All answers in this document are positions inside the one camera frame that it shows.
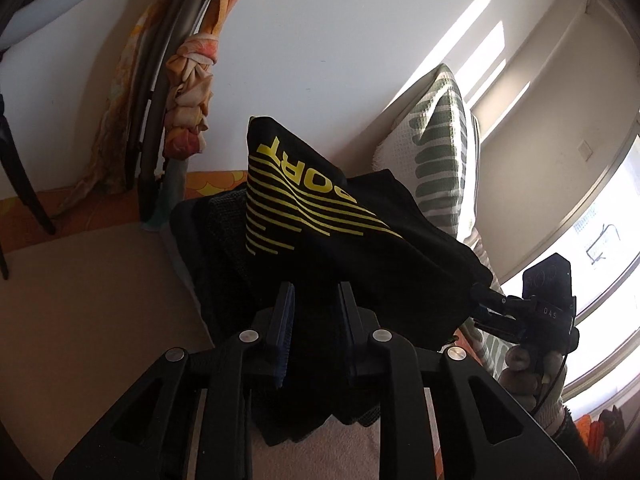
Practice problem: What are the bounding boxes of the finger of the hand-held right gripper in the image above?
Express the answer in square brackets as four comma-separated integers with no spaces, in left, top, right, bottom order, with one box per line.
[470,284,523,311]
[474,310,528,336]

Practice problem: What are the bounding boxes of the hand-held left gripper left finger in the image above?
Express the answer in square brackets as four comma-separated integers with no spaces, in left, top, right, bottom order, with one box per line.
[52,281,296,480]

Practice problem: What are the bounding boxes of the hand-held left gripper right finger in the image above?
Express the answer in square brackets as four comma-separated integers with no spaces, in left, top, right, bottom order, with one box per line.
[337,281,581,480]

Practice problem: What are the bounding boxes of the black pants with yellow stripes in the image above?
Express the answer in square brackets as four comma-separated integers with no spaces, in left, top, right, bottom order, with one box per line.
[245,116,496,426]

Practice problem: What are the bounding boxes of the person's right forearm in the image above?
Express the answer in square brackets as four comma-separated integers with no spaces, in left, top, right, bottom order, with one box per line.
[550,405,603,463]

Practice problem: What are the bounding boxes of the person's right hand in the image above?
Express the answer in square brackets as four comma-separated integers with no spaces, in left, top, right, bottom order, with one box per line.
[500,344,571,433]

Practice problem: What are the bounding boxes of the window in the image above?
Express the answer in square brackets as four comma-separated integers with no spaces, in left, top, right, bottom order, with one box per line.
[475,125,640,411]

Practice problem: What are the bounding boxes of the white pillow with green pattern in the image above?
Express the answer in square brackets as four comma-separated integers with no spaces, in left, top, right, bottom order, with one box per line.
[372,62,511,381]

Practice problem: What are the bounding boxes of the bed with orange floral sheet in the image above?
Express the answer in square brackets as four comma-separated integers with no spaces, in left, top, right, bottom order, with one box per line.
[0,170,631,480]

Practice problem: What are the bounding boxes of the teal cloth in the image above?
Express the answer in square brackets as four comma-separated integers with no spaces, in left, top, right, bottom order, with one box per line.
[145,157,188,232]

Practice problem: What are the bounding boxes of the pink bed cover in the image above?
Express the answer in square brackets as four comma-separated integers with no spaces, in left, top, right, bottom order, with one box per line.
[0,220,386,480]

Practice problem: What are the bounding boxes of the folded black metal stand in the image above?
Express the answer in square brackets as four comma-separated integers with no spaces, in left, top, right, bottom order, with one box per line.
[125,0,221,226]

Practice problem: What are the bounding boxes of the folded chair with orange scarf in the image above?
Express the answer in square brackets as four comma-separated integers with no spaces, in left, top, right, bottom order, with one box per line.
[57,0,261,216]

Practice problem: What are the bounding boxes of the black tripod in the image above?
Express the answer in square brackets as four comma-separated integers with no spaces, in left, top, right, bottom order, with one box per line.
[0,95,56,281]

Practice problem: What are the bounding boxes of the white ring light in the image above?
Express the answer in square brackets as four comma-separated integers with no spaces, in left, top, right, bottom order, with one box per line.
[0,0,121,61]

